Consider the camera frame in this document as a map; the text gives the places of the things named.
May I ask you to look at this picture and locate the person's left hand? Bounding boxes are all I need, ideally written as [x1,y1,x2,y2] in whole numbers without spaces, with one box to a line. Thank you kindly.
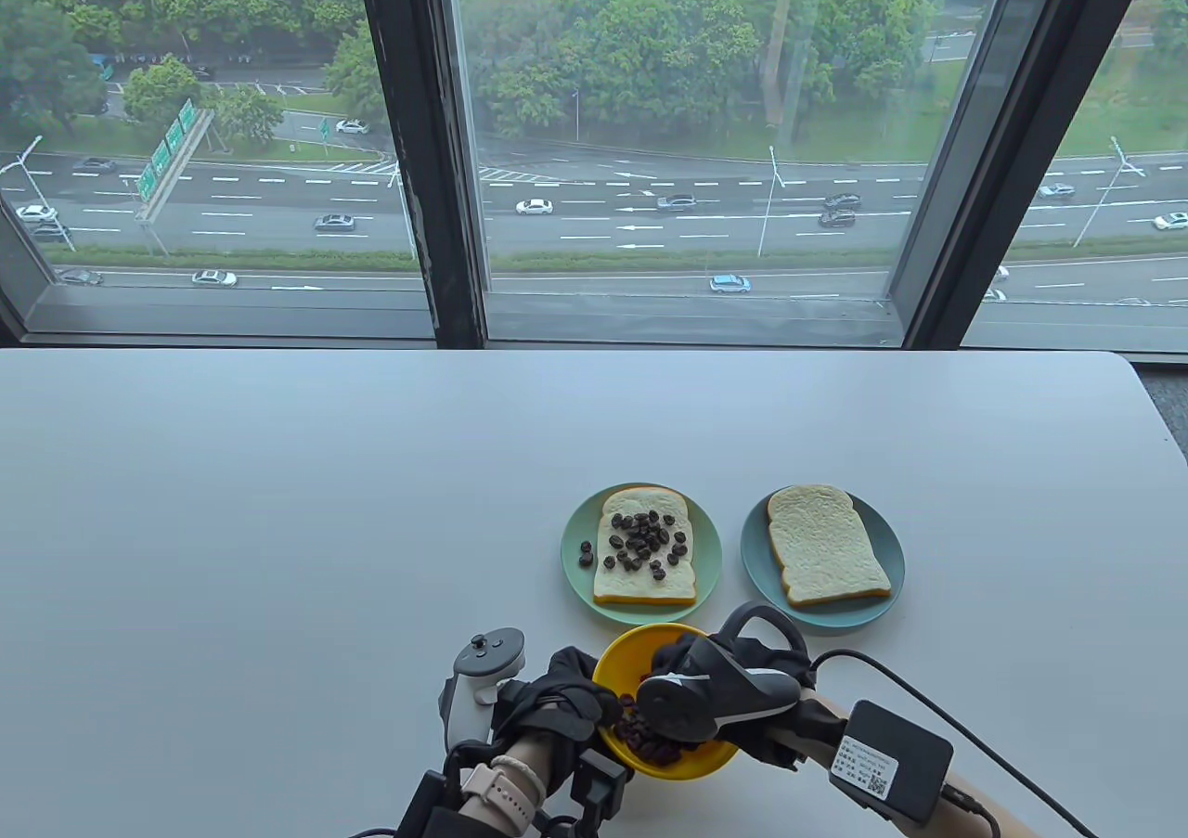
[492,645,625,769]

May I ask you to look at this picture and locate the person's right hand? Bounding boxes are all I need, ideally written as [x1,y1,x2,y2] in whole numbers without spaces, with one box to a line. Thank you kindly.
[650,632,846,769]

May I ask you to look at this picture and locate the yellow bowl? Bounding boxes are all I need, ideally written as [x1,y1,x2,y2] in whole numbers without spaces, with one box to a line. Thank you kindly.
[592,623,743,780]

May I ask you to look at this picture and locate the white toast slice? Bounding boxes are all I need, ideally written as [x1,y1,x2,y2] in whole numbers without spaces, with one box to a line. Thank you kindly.
[592,486,699,609]
[766,483,893,609]

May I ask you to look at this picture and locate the pile of dried cranberries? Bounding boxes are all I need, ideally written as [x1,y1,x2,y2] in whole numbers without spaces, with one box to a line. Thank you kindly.
[608,694,706,767]

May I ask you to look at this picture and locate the person's left forearm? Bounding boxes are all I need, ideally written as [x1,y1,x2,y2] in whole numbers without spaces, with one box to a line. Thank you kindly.
[445,731,562,838]

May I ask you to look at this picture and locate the grey white handheld controller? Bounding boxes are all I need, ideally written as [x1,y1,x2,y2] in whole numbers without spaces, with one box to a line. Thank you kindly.
[636,601,813,744]
[438,627,525,751]

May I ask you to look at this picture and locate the light green plate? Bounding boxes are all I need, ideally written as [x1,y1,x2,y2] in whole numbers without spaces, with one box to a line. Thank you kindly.
[561,483,723,632]

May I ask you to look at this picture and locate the blue plate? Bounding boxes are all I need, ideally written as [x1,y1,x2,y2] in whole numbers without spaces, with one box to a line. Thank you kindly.
[740,488,906,635]

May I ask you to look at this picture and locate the black box with white label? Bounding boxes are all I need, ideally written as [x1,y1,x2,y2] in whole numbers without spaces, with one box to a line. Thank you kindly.
[829,700,955,827]
[397,770,465,838]

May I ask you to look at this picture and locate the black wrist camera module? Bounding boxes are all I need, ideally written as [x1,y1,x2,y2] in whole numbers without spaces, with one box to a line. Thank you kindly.
[569,748,632,825]

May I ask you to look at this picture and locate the beige strap wristwatch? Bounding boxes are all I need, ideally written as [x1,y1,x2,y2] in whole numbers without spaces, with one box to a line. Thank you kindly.
[461,754,549,830]

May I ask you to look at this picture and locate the dark window frame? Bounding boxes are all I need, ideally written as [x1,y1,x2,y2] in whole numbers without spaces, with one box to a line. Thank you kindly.
[0,0,1188,356]

